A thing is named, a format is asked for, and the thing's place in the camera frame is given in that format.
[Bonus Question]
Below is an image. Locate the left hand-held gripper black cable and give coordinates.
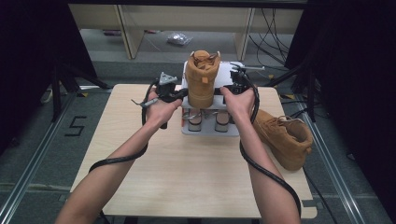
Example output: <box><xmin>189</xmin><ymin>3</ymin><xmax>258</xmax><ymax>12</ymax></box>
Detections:
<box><xmin>88</xmin><ymin>78</ymin><xmax>162</xmax><ymax>174</ymax></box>

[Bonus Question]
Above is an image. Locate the person's right hand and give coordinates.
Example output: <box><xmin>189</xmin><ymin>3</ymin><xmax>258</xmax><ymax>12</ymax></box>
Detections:
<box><xmin>219</xmin><ymin>87</ymin><xmax>257</xmax><ymax>125</ymax></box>

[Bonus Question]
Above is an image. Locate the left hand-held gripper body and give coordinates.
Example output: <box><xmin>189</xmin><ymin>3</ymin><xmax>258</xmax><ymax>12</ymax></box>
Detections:
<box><xmin>130</xmin><ymin>72</ymin><xmax>179</xmax><ymax>109</ymax></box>

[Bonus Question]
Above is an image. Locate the hand-held gripper black cable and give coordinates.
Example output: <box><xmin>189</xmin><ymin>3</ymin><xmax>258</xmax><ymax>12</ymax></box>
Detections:
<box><xmin>88</xmin><ymin>78</ymin><xmax>162</xmax><ymax>174</ymax></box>
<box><xmin>238</xmin><ymin>74</ymin><xmax>303</xmax><ymax>218</ymax></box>

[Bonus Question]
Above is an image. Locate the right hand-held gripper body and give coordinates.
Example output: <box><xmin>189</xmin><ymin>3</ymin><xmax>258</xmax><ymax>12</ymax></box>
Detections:
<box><xmin>230</xmin><ymin>62</ymin><xmax>265</xmax><ymax>94</ymax></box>

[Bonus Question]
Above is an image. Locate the wooden shelf unit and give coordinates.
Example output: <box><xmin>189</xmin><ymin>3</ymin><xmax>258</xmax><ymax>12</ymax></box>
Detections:
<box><xmin>68</xmin><ymin>3</ymin><xmax>304</xmax><ymax>62</ymax></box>

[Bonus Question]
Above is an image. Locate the person's left hand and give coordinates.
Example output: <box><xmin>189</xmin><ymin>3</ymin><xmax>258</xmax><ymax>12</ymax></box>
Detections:
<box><xmin>145</xmin><ymin>94</ymin><xmax>183</xmax><ymax>129</ymax></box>

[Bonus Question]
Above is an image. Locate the clear plastic bag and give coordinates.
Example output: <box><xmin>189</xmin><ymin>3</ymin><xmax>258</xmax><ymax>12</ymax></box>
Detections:
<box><xmin>166</xmin><ymin>32</ymin><xmax>193</xmax><ymax>47</ymax></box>

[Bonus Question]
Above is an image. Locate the thin black floor cable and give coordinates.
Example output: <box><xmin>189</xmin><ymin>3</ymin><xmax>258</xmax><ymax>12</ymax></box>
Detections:
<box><xmin>303</xmin><ymin>169</ymin><xmax>339</xmax><ymax>224</ymax></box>

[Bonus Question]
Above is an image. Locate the black curtain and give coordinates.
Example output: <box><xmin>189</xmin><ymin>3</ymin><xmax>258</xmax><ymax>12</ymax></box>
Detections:
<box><xmin>284</xmin><ymin>0</ymin><xmax>396</xmax><ymax>216</ymax></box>
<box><xmin>0</xmin><ymin>0</ymin><xmax>98</xmax><ymax>153</ymax></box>

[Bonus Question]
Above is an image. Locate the tan suede boot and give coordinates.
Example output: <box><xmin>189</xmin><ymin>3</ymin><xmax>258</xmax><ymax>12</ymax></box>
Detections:
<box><xmin>251</xmin><ymin>108</ymin><xmax>314</xmax><ymax>172</ymax></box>
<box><xmin>185</xmin><ymin>49</ymin><xmax>222</xmax><ymax>109</ymax></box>

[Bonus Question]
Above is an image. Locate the bundle of black floor cables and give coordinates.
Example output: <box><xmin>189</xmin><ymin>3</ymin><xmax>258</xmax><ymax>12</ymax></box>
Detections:
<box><xmin>248</xmin><ymin>7</ymin><xmax>301</xmax><ymax>67</ymax></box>

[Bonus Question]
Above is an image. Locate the aluminium floor rail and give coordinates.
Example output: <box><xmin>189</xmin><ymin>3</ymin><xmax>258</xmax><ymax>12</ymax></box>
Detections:
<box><xmin>0</xmin><ymin>91</ymin><xmax>78</xmax><ymax>224</ymax></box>
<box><xmin>295</xmin><ymin>92</ymin><xmax>370</xmax><ymax>224</ymax></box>

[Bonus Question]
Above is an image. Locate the white plastic shoe rack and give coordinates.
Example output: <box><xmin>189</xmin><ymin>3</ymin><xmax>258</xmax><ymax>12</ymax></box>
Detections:
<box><xmin>180</xmin><ymin>60</ymin><xmax>250</xmax><ymax>137</ymax></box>

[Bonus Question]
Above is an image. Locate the black metal stand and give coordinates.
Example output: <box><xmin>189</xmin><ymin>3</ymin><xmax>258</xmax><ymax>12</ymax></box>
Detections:
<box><xmin>264</xmin><ymin>60</ymin><xmax>317</xmax><ymax>123</ymax></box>
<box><xmin>50</xmin><ymin>63</ymin><xmax>111</xmax><ymax>122</ymax></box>

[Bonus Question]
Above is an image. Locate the silver strap sandal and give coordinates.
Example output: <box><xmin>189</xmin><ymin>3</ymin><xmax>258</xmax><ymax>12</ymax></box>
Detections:
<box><xmin>181</xmin><ymin>108</ymin><xmax>204</xmax><ymax>133</ymax></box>
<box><xmin>214</xmin><ymin>110</ymin><xmax>232</xmax><ymax>133</ymax></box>

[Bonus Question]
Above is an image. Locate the right hand-held gripper black cable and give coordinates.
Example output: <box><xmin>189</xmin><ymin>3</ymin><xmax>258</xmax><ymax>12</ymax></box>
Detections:
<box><xmin>238</xmin><ymin>74</ymin><xmax>303</xmax><ymax>218</ymax></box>

